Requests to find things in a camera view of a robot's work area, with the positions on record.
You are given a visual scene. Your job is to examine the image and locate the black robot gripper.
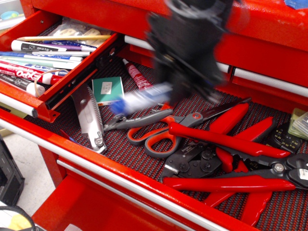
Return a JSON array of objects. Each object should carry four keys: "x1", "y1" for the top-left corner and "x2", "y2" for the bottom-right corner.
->
[{"x1": 147, "y1": 0, "x2": 233, "y2": 105}]

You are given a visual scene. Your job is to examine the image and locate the blue BIC marker pen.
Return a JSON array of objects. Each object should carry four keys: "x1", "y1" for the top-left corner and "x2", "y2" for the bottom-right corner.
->
[{"x1": 110, "y1": 82, "x2": 173, "y2": 116}]

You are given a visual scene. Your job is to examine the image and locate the purple pen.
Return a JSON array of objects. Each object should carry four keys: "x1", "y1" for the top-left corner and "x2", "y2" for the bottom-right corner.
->
[{"x1": 43, "y1": 40, "x2": 97, "y2": 52}]

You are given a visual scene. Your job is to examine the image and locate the red black mesh drawer liner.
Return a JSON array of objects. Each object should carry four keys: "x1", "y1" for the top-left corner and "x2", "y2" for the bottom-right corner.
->
[{"x1": 25, "y1": 57, "x2": 308, "y2": 231}]

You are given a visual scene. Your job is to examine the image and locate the large open red drawer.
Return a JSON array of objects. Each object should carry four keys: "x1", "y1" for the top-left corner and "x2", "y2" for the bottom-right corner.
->
[{"x1": 0, "y1": 56, "x2": 308, "y2": 231}]

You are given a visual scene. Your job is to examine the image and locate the small open red drawer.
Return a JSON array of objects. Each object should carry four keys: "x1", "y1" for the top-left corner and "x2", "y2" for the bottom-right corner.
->
[{"x1": 0, "y1": 11, "x2": 123, "y2": 123}]

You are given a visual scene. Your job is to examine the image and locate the red threadlocker tube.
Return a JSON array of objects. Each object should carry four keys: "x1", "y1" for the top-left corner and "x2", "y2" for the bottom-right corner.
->
[{"x1": 122, "y1": 59, "x2": 153, "y2": 90}]

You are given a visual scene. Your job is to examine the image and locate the green card box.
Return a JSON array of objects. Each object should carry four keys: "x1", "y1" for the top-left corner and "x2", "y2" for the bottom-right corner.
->
[{"x1": 92, "y1": 77, "x2": 124, "y2": 106}]

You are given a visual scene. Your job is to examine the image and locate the wooden pencil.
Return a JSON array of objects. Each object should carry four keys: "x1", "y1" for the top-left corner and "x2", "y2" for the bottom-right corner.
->
[{"x1": 16, "y1": 35, "x2": 111, "y2": 41}]

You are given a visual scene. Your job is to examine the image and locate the red grey scissors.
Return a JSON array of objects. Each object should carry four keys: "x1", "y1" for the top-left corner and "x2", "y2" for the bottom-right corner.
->
[{"x1": 127, "y1": 97, "x2": 252, "y2": 159}]

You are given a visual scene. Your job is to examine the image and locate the light green marker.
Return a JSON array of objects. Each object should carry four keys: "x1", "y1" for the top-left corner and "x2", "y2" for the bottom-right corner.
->
[{"x1": 0, "y1": 56, "x2": 80, "y2": 70}]

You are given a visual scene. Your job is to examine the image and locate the red tool chest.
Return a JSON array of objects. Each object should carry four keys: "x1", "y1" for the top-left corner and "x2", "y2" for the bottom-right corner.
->
[{"x1": 0, "y1": 0, "x2": 308, "y2": 231}]

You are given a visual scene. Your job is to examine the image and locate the plastic bag of erasers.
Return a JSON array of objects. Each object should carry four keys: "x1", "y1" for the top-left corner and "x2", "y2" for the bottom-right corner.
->
[{"x1": 43, "y1": 17, "x2": 113, "y2": 48}]

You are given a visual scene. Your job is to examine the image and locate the blue tape piece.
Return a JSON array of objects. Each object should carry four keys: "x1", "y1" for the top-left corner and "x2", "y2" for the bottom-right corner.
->
[{"x1": 284, "y1": 0, "x2": 308, "y2": 10}]

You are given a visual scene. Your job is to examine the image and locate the silver utility knife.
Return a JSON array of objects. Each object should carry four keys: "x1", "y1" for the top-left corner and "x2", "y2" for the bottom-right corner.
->
[{"x1": 72, "y1": 84, "x2": 106, "y2": 154}]

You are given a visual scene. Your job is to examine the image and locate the rubber band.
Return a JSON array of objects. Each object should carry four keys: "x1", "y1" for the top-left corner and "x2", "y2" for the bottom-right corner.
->
[{"x1": 34, "y1": 69, "x2": 69, "y2": 97}]

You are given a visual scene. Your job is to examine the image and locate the blue capped Expo marker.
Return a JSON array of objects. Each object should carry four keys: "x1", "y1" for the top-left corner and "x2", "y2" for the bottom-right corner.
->
[{"x1": 17, "y1": 63, "x2": 69, "y2": 77}]

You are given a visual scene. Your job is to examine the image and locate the clear plastic bit case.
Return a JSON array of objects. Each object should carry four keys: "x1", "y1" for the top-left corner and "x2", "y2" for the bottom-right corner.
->
[{"x1": 288, "y1": 108, "x2": 308, "y2": 140}]

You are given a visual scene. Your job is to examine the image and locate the black white marker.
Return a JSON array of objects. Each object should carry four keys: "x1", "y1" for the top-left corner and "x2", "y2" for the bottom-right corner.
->
[{"x1": 0, "y1": 73, "x2": 45, "y2": 97}]

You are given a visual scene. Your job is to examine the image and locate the black dry erase marker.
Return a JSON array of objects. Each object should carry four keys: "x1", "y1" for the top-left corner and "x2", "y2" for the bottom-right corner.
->
[{"x1": 11, "y1": 40, "x2": 67, "y2": 51}]

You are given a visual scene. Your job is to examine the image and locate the red Expo marker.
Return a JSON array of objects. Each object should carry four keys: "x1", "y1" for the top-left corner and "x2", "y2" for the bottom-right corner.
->
[{"x1": 0, "y1": 61, "x2": 62, "y2": 85}]

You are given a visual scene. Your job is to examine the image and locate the blue white marker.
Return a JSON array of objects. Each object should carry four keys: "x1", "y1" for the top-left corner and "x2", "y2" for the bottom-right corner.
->
[{"x1": 0, "y1": 51, "x2": 84, "y2": 62}]

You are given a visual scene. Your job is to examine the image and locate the black plastic crate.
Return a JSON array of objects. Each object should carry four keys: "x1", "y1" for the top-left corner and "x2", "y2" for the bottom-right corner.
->
[{"x1": 0, "y1": 137, "x2": 25, "y2": 205}]

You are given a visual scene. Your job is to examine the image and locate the yellow object bottom left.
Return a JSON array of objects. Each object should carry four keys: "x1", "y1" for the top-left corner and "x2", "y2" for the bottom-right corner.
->
[{"x1": 8, "y1": 214, "x2": 32, "y2": 231}]

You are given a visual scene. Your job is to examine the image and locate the grey handled pliers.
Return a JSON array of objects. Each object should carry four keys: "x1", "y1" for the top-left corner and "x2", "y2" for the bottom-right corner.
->
[{"x1": 103, "y1": 109, "x2": 173, "y2": 131}]

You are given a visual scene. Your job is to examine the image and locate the red handled crimping tool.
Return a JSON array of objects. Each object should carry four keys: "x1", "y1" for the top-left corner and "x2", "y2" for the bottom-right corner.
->
[{"x1": 160, "y1": 103, "x2": 276, "y2": 226}]

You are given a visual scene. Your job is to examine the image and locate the red handled wire stripper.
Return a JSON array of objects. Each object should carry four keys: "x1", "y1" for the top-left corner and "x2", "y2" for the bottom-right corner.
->
[{"x1": 162, "y1": 122, "x2": 308, "y2": 193}]

